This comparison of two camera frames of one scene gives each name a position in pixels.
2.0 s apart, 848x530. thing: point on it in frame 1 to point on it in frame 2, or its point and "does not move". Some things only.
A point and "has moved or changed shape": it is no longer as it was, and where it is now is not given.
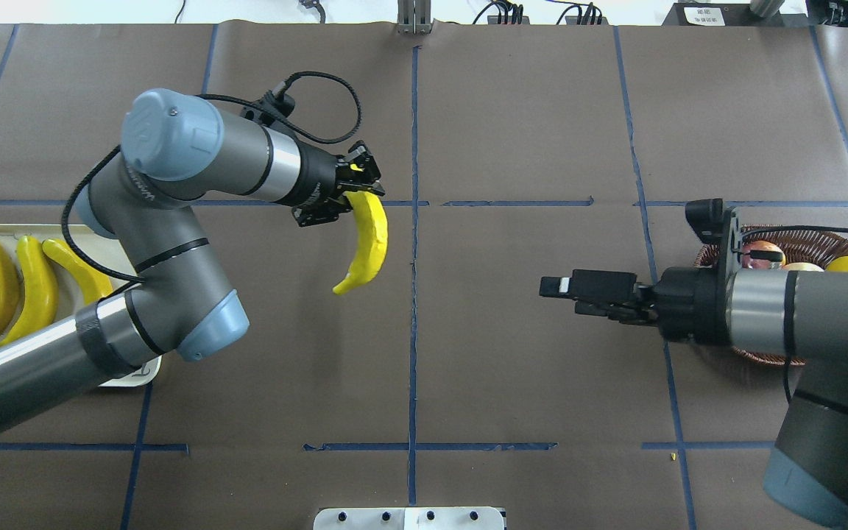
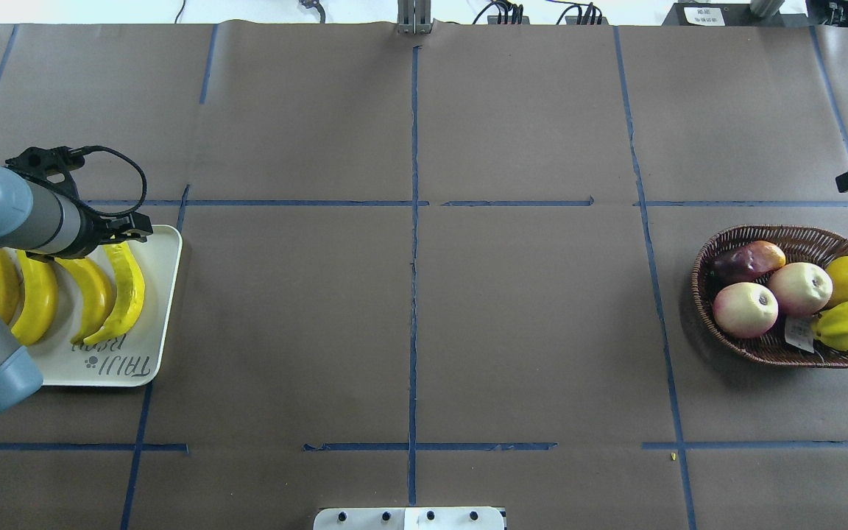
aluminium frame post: (414, 17) does not move
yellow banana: (95, 284) does not move
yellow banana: (40, 293) does not move
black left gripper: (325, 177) to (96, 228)
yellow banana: (373, 239) has moved or changed shape
